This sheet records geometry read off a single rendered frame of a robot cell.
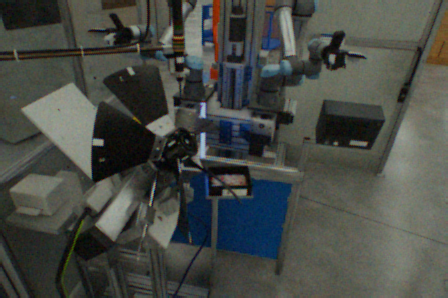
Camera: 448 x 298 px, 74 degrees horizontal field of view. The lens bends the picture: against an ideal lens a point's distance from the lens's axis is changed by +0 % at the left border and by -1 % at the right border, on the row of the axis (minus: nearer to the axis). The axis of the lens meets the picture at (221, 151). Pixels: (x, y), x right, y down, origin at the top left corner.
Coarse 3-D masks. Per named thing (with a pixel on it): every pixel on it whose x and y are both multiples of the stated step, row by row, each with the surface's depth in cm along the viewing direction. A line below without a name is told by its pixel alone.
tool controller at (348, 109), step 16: (320, 112) 143; (336, 112) 132; (352, 112) 132; (368, 112) 132; (320, 128) 138; (336, 128) 136; (352, 128) 134; (368, 128) 132; (336, 144) 140; (352, 144) 141; (368, 144) 139
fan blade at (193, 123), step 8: (184, 112) 138; (192, 112) 140; (176, 120) 130; (184, 120) 131; (192, 120) 132; (200, 120) 135; (208, 120) 140; (192, 128) 124; (200, 128) 126; (208, 128) 130; (216, 128) 135
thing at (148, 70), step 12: (120, 72) 109; (144, 72) 113; (156, 72) 116; (108, 84) 106; (120, 84) 108; (132, 84) 110; (144, 84) 111; (156, 84) 113; (120, 96) 107; (132, 96) 109; (144, 96) 110; (156, 96) 111; (132, 108) 108; (144, 108) 109; (156, 108) 110; (144, 120) 108
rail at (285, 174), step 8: (200, 160) 165; (208, 160) 164; (216, 160) 163; (224, 160) 164; (232, 160) 164; (248, 168) 162; (256, 168) 160; (264, 168) 159; (272, 168) 158; (280, 168) 159; (288, 168) 159; (296, 168) 159; (256, 176) 163; (264, 176) 163; (272, 176) 161; (280, 176) 160; (288, 176) 159; (296, 176) 158
